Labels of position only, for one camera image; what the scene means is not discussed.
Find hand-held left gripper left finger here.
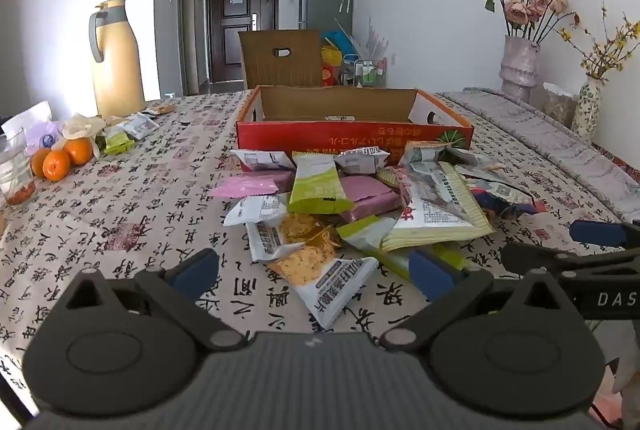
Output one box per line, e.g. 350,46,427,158
62,248,248,352

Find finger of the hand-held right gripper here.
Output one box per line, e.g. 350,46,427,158
501,241,640,279
569,219,640,248

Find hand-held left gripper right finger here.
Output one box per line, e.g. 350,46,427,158
381,248,573,352

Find pile of mixed snacks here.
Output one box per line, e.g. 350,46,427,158
209,141,548,291

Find orange print crisp packet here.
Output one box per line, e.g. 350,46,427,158
267,245,379,331

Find green white snack bar packet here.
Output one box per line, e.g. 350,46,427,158
287,151,354,215

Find red orange cardboard box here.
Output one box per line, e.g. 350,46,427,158
235,85,474,161

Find grey quilted cloth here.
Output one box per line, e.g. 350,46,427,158
435,87,640,223

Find clear jar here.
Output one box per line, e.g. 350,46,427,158
542,82,578,128

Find row of small snack packs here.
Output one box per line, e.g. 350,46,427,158
95,105,176,156

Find yellow flower sprigs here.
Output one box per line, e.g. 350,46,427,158
557,2,640,83

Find pink ribbed vase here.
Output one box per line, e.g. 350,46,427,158
499,35,543,103

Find cream crumpled bag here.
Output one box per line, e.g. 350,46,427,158
61,112,107,146

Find clear glass cup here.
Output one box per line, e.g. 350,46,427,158
0,127,38,207

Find yellow thermos jug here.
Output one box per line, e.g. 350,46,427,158
88,0,147,118

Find wooden chair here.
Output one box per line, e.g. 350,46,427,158
238,30,323,91

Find white paper bag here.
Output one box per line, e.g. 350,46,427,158
1,101,63,156

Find purple dried grass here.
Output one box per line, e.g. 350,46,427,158
365,17,390,56

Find dark brown entrance door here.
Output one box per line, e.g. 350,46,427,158
205,0,280,83

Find blue plastic item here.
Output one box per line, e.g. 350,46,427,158
321,30,357,56

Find grey interior door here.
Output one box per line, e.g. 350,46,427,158
179,0,197,96

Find wire storage cart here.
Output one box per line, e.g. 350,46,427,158
340,54,388,88

